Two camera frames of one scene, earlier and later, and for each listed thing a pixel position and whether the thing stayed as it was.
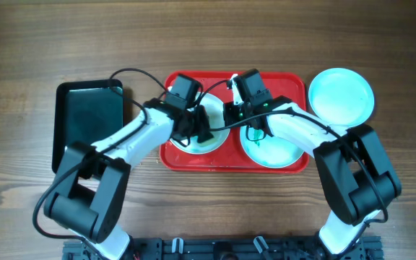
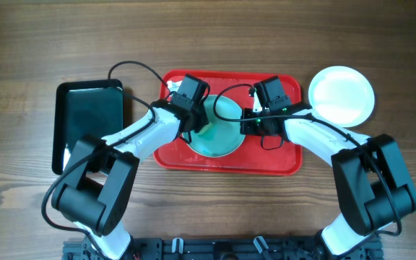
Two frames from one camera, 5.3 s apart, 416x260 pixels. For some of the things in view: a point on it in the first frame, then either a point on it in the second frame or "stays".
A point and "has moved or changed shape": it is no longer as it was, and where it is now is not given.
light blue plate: x=268 y=151 → x=224 y=114
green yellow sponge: x=209 y=142 has moved or changed shape
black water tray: x=84 y=112 stays
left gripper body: x=188 y=125 stays
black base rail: x=224 y=248 stays
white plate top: x=214 y=108 → x=341 y=94
